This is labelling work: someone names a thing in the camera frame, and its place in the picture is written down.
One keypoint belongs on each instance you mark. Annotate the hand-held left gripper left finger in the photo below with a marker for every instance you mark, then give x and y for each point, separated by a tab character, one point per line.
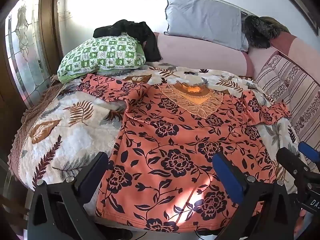
93	172

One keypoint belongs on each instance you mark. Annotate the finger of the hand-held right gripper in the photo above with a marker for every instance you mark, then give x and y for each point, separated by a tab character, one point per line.
308	151
287	160

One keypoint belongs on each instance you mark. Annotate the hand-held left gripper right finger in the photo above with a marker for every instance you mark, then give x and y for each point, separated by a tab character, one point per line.
227	175

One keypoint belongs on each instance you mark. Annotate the orange floral shirt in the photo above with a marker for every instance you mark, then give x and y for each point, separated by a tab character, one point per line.
175	145

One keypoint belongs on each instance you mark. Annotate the leaf print fleece blanket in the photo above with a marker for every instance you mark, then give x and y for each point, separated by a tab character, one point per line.
62	130

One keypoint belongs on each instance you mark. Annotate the striped floral mattress cover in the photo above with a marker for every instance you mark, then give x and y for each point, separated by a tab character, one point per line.
290	90

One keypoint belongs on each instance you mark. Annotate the small pink cushion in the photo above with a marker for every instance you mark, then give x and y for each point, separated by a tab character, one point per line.
262	60

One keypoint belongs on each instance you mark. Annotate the dusty red cloth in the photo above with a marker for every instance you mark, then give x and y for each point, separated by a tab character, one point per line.
292	45

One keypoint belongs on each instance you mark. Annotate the green checkered pillow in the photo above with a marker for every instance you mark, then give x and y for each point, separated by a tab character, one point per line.
102	55

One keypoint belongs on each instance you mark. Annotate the long pink bolster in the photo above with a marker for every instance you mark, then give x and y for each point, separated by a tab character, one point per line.
200	52

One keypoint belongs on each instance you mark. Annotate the dark furry cushion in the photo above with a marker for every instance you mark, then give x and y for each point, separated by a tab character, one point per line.
260	33

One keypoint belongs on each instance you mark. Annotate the stained glass door panel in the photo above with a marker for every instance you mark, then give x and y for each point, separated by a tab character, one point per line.
23	45

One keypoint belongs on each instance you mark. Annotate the black garment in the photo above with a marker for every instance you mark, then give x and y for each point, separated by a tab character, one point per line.
140	33

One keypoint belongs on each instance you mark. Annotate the grey pillow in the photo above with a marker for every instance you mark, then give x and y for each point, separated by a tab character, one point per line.
205	20

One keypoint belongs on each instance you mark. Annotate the wooden door frame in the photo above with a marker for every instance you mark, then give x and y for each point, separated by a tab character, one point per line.
50	25

